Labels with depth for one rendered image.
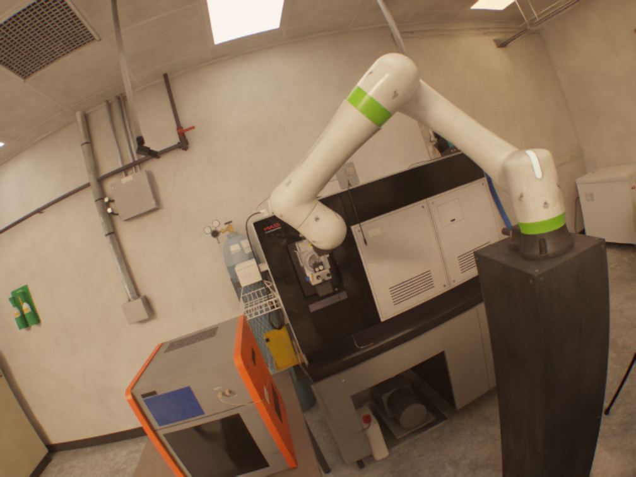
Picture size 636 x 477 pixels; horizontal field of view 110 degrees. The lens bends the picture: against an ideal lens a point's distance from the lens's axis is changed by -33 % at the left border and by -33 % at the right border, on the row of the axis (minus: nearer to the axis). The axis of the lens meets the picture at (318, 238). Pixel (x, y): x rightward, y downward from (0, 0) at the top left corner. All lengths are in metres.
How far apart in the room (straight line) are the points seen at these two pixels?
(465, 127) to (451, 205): 0.79
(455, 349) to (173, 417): 1.33
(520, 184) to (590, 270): 0.27
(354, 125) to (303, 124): 1.89
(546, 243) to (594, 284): 0.17
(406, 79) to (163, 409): 1.04
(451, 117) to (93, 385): 3.20
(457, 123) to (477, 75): 2.70
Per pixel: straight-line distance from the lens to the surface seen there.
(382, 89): 0.79
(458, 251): 1.71
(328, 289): 1.39
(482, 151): 0.95
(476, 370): 1.90
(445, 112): 0.94
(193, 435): 1.02
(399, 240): 1.54
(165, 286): 2.67
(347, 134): 0.80
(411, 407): 1.94
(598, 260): 0.89
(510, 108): 3.79
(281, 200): 0.86
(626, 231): 3.92
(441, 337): 1.68
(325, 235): 0.87
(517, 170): 0.80
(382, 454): 1.98
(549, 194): 0.80
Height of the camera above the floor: 1.44
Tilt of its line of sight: 7 degrees down
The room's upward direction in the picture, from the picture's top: 19 degrees counter-clockwise
